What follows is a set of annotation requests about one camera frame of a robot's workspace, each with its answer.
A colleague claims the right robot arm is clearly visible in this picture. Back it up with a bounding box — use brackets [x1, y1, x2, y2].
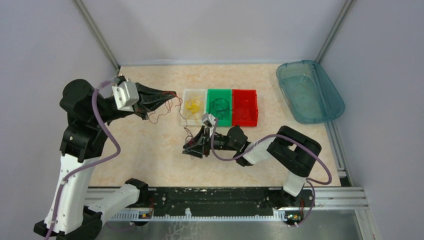
[182, 125, 322, 206]

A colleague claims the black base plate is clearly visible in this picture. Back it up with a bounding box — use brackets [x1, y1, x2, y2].
[132, 187, 313, 217]

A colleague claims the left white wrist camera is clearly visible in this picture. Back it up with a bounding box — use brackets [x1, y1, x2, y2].
[112, 81, 140, 112]

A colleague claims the aluminium frame rail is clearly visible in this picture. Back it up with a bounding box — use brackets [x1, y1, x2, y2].
[84, 186, 369, 211]

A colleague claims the green plastic bin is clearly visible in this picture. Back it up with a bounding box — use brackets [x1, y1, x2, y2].
[206, 88, 233, 127]

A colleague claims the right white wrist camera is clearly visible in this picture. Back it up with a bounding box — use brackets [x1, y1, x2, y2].
[201, 113, 217, 130]

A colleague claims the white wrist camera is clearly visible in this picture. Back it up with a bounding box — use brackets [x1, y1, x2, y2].
[201, 113, 217, 130]
[112, 81, 140, 112]

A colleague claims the white plastic bin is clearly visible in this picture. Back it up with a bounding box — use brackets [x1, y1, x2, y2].
[181, 88, 208, 126]

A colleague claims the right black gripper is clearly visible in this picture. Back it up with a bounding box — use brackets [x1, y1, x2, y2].
[182, 125, 238, 158]

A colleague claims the red plastic bin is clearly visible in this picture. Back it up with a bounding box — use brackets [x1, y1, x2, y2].
[232, 89, 259, 127]

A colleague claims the white toothed cable duct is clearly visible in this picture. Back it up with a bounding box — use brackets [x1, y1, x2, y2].
[108, 208, 288, 222]

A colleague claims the teal transparent tub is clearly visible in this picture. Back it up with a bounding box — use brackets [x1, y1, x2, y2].
[276, 60, 345, 124]

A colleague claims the yellow cable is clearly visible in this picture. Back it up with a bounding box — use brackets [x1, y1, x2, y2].
[184, 96, 205, 127]

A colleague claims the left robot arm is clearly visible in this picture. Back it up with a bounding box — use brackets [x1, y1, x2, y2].
[33, 76, 177, 240]

